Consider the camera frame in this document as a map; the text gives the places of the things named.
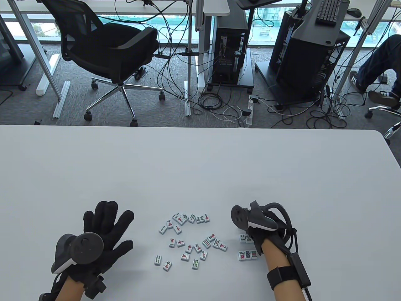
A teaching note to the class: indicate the person's left hand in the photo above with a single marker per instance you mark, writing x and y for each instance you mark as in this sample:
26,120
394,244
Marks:
108,224

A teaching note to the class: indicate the person's right hand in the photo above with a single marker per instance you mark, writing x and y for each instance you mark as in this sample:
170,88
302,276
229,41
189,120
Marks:
257,241

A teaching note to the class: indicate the five-circle mahjong tile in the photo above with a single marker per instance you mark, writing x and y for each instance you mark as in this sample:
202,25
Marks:
249,240

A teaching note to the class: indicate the nine-circle mahjong tile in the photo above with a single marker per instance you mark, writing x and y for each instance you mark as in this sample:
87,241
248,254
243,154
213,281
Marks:
254,254

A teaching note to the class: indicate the four-circle mahjong tile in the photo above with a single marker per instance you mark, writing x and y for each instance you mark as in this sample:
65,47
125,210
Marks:
243,238

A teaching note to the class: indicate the eight-circle mahjong tile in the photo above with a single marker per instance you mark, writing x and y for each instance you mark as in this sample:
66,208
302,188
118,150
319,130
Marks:
247,254

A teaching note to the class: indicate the seven-circle mahjong tile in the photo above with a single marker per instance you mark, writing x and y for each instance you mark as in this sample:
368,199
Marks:
241,256

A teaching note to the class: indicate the three-circle mahjong tile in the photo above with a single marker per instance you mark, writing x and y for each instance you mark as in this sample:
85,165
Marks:
203,254

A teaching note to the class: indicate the pile of mahjong tiles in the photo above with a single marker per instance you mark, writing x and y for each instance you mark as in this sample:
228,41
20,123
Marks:
180,242

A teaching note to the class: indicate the person's right forearm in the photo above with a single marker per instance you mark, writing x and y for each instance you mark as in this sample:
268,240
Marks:
275,257

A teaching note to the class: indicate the grey hand tracking controller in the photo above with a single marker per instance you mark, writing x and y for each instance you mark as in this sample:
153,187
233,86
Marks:
86,250
261,216

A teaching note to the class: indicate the white power strip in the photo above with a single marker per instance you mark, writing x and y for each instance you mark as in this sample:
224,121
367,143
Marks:
249,121

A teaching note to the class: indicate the black foot pedal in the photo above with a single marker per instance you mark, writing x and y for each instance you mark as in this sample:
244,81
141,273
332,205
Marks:
140,72
383,78

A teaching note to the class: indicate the black wheeled computer cart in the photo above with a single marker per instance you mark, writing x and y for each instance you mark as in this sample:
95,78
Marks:
246,78
263,72

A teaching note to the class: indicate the black power strip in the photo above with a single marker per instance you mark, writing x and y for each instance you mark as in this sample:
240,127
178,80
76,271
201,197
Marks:
161,55

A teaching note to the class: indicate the black mesh office chair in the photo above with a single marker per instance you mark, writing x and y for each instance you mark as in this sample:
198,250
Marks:
103,47
379,108

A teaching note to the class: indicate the black computer tower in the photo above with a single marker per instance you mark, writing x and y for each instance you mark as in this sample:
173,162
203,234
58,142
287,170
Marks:
307,69
230,56

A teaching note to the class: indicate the black white striped sneaker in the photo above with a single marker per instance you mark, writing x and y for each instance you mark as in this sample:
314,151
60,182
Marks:
383,97
357,81

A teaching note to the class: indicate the dark grey equipment cart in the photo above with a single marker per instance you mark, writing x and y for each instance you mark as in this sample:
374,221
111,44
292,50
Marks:
11,40

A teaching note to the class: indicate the black monitor stand with tray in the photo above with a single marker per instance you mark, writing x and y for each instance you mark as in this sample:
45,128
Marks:
260,3
325,34

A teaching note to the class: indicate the white standing desk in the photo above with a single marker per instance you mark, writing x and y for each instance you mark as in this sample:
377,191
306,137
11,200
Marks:
219,7

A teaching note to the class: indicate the black keyboard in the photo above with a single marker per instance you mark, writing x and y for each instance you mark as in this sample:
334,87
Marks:
328,12

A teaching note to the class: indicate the black computer mouse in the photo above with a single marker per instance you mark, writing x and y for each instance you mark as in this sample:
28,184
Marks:
354,12

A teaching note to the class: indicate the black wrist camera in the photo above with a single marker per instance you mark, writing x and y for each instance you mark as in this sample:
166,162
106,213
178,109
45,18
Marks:
94,287

